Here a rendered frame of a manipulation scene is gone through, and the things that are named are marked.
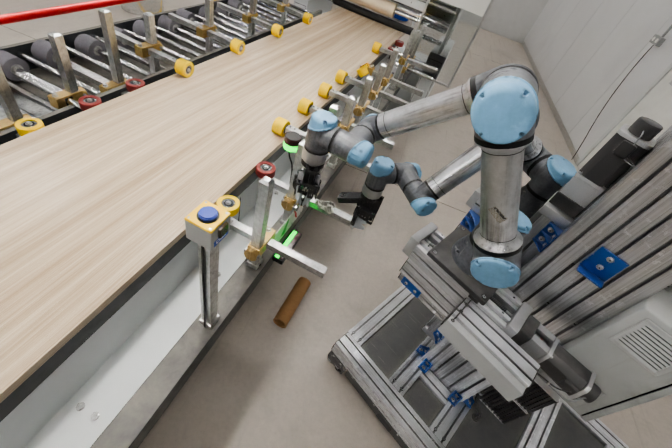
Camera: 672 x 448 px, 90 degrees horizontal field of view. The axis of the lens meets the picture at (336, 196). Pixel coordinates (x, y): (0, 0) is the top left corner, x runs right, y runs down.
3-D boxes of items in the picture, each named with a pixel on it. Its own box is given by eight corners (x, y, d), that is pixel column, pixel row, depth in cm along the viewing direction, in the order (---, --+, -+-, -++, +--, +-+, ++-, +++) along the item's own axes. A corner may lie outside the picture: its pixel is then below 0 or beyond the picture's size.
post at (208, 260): (219, 318, 110) (222, 233, 80) (210, 330, 106) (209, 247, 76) (208, 311, 111) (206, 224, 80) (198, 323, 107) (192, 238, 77)
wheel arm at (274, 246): (325, 273, 123) (328, 266, 120) (321, 280, 121) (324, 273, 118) (225, 220, 129) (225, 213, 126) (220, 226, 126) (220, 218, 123)
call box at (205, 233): (230, 233, 81) (231, 212, 76) (211, 253, 76) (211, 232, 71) (205, 220, 82) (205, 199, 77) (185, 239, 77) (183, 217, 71)
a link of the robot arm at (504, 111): (521, 260, 95) (542, 61, 68) (518, 300, 85) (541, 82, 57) (476, 253, 101) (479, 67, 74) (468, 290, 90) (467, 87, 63)
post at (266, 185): (259, 267, 131) (275, 178, 99) (254, 274, 129) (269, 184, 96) (252, 263, 132) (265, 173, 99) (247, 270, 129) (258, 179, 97)
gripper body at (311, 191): (292, 196, 104) (298, 166, 96) (295, 179, 111) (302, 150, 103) (315, 201, 105) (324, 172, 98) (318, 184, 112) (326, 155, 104)
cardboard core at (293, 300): (311, 281, 200) (287, 323, 178) (309, 288, 205) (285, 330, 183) (300, 275, 201) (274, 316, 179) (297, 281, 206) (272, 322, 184)
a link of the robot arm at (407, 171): (421, 194, 121) (395, 195, 117) (407, 173, 128) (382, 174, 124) (430, 178, 115) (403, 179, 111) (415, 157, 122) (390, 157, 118)
